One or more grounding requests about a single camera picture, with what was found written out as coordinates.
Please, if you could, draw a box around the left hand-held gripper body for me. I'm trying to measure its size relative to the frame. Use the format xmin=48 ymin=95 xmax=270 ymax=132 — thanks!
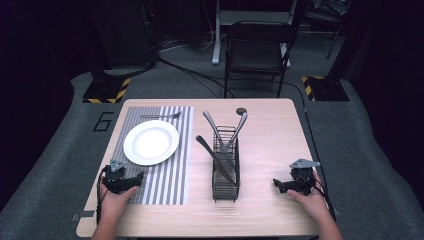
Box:
xmin=101 ymin=159 xmax=135 ymax=195

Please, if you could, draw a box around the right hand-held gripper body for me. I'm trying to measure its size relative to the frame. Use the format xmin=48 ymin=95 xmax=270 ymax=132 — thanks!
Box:
xmin=282 ymin=158 xmax=322 ymax=197

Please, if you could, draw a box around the person's left hand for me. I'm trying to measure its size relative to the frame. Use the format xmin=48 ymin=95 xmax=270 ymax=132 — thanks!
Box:
xmin=98 ymin=181 xmax=139 ymax=219

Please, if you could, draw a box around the person's right hand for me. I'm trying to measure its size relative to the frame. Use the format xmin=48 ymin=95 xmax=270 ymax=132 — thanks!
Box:
xmin=286 ymin=171 xmax=331 ymax=222

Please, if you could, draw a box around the grey striped placemat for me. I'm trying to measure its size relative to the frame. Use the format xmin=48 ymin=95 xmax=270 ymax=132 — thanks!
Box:
xmin=111 ymin=105 xmax=195 ymax=206

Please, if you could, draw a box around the white round plate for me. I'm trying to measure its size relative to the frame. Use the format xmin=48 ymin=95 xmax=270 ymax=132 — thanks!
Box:
xmin=123 ymin=119 xmax=181 ymax=167

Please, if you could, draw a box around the grey tape strip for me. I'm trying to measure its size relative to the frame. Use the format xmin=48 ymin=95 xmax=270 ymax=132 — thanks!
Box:
xmin=70 ymin=209 xmax=96 ymax=222

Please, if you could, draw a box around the silver fork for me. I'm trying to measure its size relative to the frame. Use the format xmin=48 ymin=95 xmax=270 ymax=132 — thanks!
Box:
xmin=139 ymin=111 xmax=184 ymax=121

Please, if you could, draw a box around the black stand base striped edge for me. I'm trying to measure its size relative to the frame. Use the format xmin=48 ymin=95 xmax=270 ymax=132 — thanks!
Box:
xmin=301 ymin=75 xmax=351 ymax=102
xmin=82 ymin=77 xmax=132 ymax=105

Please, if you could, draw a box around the black folding chair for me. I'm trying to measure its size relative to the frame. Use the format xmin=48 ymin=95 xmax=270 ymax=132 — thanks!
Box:
xmin=223 ymin=20 xmax=298 ymax=100

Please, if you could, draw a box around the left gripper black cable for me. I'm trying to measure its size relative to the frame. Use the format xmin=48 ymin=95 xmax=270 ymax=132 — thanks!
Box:
xmin=95 ymin=165 xmax=111 ymax=226

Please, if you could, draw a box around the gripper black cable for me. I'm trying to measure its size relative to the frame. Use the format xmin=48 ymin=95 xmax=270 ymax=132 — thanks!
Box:
xmin=298 ymin=171 xmax=337 ymax=222
xmin=95 ymin=165 xmax=111 ymax=226

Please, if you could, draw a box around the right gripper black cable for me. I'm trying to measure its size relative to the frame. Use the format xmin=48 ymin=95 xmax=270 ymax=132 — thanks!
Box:
xmin=298 ymin=171 xmax=337 ymax=222

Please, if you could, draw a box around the long black floor cable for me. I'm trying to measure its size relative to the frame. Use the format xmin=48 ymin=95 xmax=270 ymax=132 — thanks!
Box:
xmin=229 ymin=77 xmax=331 ymax=201

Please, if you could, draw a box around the black wire cutlery caddy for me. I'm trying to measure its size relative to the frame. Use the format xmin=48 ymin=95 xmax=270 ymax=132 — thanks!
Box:
xmin=211 ymin=125 xmax=241 ymax=203

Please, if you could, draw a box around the silver cutlery handle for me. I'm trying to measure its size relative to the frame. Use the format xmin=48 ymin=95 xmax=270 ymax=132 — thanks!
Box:
xmin=227 ymin=111 xmax=250 ymax=150
xmin=202 ymin=110 xmax=225 ymax=149

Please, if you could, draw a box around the black-handled knife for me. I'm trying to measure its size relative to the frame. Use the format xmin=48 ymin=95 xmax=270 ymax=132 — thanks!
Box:
xmin=195 ymin=134 xmax=238 ymax=186

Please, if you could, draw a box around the white desk frame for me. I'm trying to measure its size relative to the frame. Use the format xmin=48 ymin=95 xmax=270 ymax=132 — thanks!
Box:
xmin=211 ymin=0 xmax=298 ymax=69

